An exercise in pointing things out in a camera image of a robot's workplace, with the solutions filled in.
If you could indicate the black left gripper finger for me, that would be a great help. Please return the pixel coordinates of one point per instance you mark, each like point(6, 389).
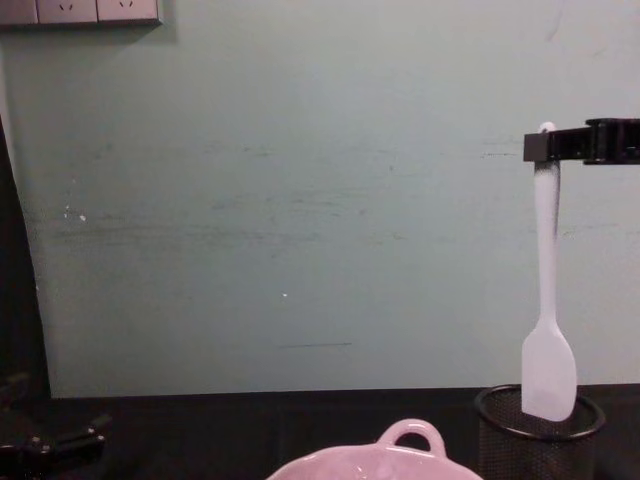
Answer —
point(82, 434)

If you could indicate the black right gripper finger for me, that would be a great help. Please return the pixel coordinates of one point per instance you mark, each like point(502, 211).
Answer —
point(560, 146)

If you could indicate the white silicone spatula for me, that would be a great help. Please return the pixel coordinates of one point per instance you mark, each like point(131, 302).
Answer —
point(547, 360)

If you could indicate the black hanging drape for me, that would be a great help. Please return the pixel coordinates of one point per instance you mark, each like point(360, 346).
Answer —
point(17, 280)

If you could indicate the black table cloth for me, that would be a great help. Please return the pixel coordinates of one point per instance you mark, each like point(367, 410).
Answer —
point(250, 430)

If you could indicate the black mesh utensil holder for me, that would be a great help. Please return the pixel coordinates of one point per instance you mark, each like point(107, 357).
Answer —
point(530, 450)

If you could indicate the grey wall socket frame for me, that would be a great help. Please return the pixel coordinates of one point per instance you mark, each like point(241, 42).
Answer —
point(20, 15)

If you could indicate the white wall socket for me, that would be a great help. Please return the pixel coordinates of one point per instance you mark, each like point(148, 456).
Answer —
point(67, 10)
point(127, 10)

